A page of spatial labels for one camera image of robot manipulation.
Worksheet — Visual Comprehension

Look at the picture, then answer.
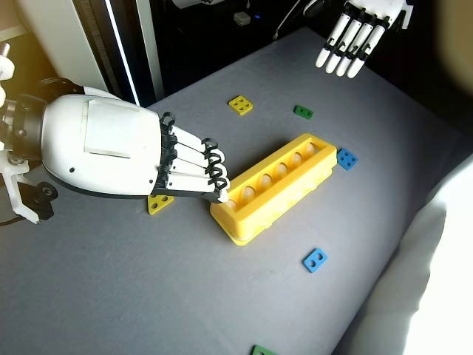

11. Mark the white pillar with light strip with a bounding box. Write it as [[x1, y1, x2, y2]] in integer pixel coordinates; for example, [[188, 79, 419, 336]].
[[14, 0, 166, 108]]

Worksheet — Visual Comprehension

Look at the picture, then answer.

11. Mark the white crumpled fabric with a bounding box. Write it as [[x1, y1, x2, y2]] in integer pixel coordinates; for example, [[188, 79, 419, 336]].
[[330, 158, 473, 355]]

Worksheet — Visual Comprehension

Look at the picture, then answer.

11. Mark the large yellow toy block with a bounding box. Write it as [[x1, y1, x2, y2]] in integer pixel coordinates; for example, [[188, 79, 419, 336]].
[[209, 132, 338, 247]]

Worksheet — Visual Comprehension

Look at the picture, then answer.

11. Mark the white cable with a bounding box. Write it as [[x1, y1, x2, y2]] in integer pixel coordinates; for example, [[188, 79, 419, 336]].
[[273, 0, 302, 40]]

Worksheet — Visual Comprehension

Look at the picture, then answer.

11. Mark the grey table cloth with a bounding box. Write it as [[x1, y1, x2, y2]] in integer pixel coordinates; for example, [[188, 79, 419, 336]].
[[0, 27, 473, 355]]

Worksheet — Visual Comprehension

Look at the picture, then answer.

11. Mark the blue four-hole square block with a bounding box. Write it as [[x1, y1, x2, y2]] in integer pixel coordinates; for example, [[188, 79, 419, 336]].
[[336, 147, 359, 172]]

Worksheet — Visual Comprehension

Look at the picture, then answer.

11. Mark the yellow three-hole triangle block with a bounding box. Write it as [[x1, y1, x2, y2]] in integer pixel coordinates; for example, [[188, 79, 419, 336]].
[[147, 195, 174, 217]]

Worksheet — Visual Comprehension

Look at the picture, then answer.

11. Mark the yellow four-hole square block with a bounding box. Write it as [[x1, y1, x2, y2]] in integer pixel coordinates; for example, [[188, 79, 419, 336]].
[[228, 95, 255, 118]]

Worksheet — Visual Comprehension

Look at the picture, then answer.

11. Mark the blue two-hole block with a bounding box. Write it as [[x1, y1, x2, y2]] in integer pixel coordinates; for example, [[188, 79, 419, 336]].
[[302, 248, 330, 274]]

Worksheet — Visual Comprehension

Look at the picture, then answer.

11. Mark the white device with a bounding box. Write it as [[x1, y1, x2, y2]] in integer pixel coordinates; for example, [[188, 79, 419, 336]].
[[171, 0, 226, 9]]

